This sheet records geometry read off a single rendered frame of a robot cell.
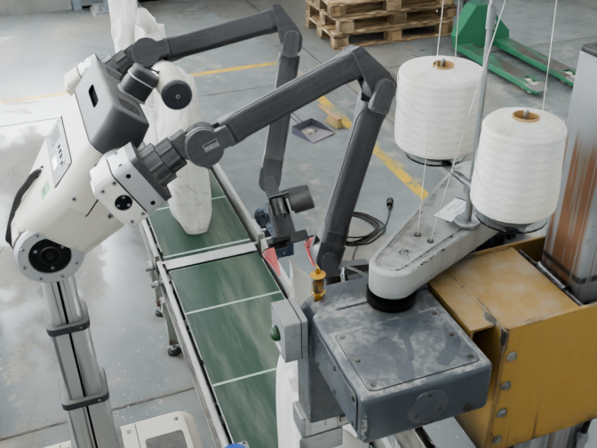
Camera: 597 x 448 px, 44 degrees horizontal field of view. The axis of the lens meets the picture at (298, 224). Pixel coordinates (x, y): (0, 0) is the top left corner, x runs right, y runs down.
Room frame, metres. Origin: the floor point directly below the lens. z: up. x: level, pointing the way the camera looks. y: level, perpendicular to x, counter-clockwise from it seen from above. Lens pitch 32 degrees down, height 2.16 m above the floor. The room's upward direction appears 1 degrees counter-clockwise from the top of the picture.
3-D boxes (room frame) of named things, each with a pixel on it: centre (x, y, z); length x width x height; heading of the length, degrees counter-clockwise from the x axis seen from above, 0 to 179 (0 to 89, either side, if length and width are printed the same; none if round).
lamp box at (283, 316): (1.05, 0.02, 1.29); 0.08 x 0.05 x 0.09; 19
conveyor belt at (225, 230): (3.71, 0.76, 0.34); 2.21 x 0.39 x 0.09; 19
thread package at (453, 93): (1.31, -0.28, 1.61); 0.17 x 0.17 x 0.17
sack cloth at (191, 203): (3.03, 0.52, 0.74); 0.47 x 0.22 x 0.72; 17
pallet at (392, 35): (7.08, -0.81, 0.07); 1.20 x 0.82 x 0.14; 107
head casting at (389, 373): (0.99, -0.15, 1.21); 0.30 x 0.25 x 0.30; 19
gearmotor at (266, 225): (2.90, 0.14, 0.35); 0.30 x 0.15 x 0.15; 19
